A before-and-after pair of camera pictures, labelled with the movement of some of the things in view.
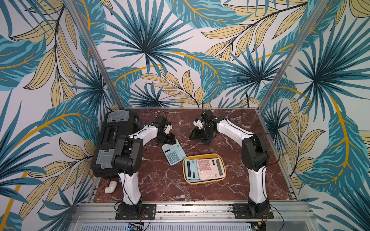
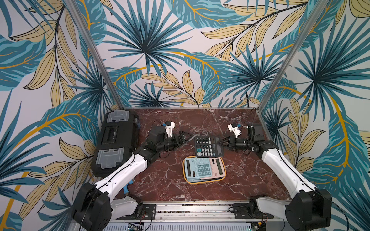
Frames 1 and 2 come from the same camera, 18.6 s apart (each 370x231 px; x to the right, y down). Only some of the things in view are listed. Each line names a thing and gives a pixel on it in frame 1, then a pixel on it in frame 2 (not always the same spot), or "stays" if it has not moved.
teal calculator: [174, 153] to [196, 168]
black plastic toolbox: [114, 124] stays
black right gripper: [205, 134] to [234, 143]
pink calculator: [210, 168] stays
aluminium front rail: [172, 216] stays
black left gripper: [171, 138] to [178, 142]
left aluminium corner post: [94, 53] stays
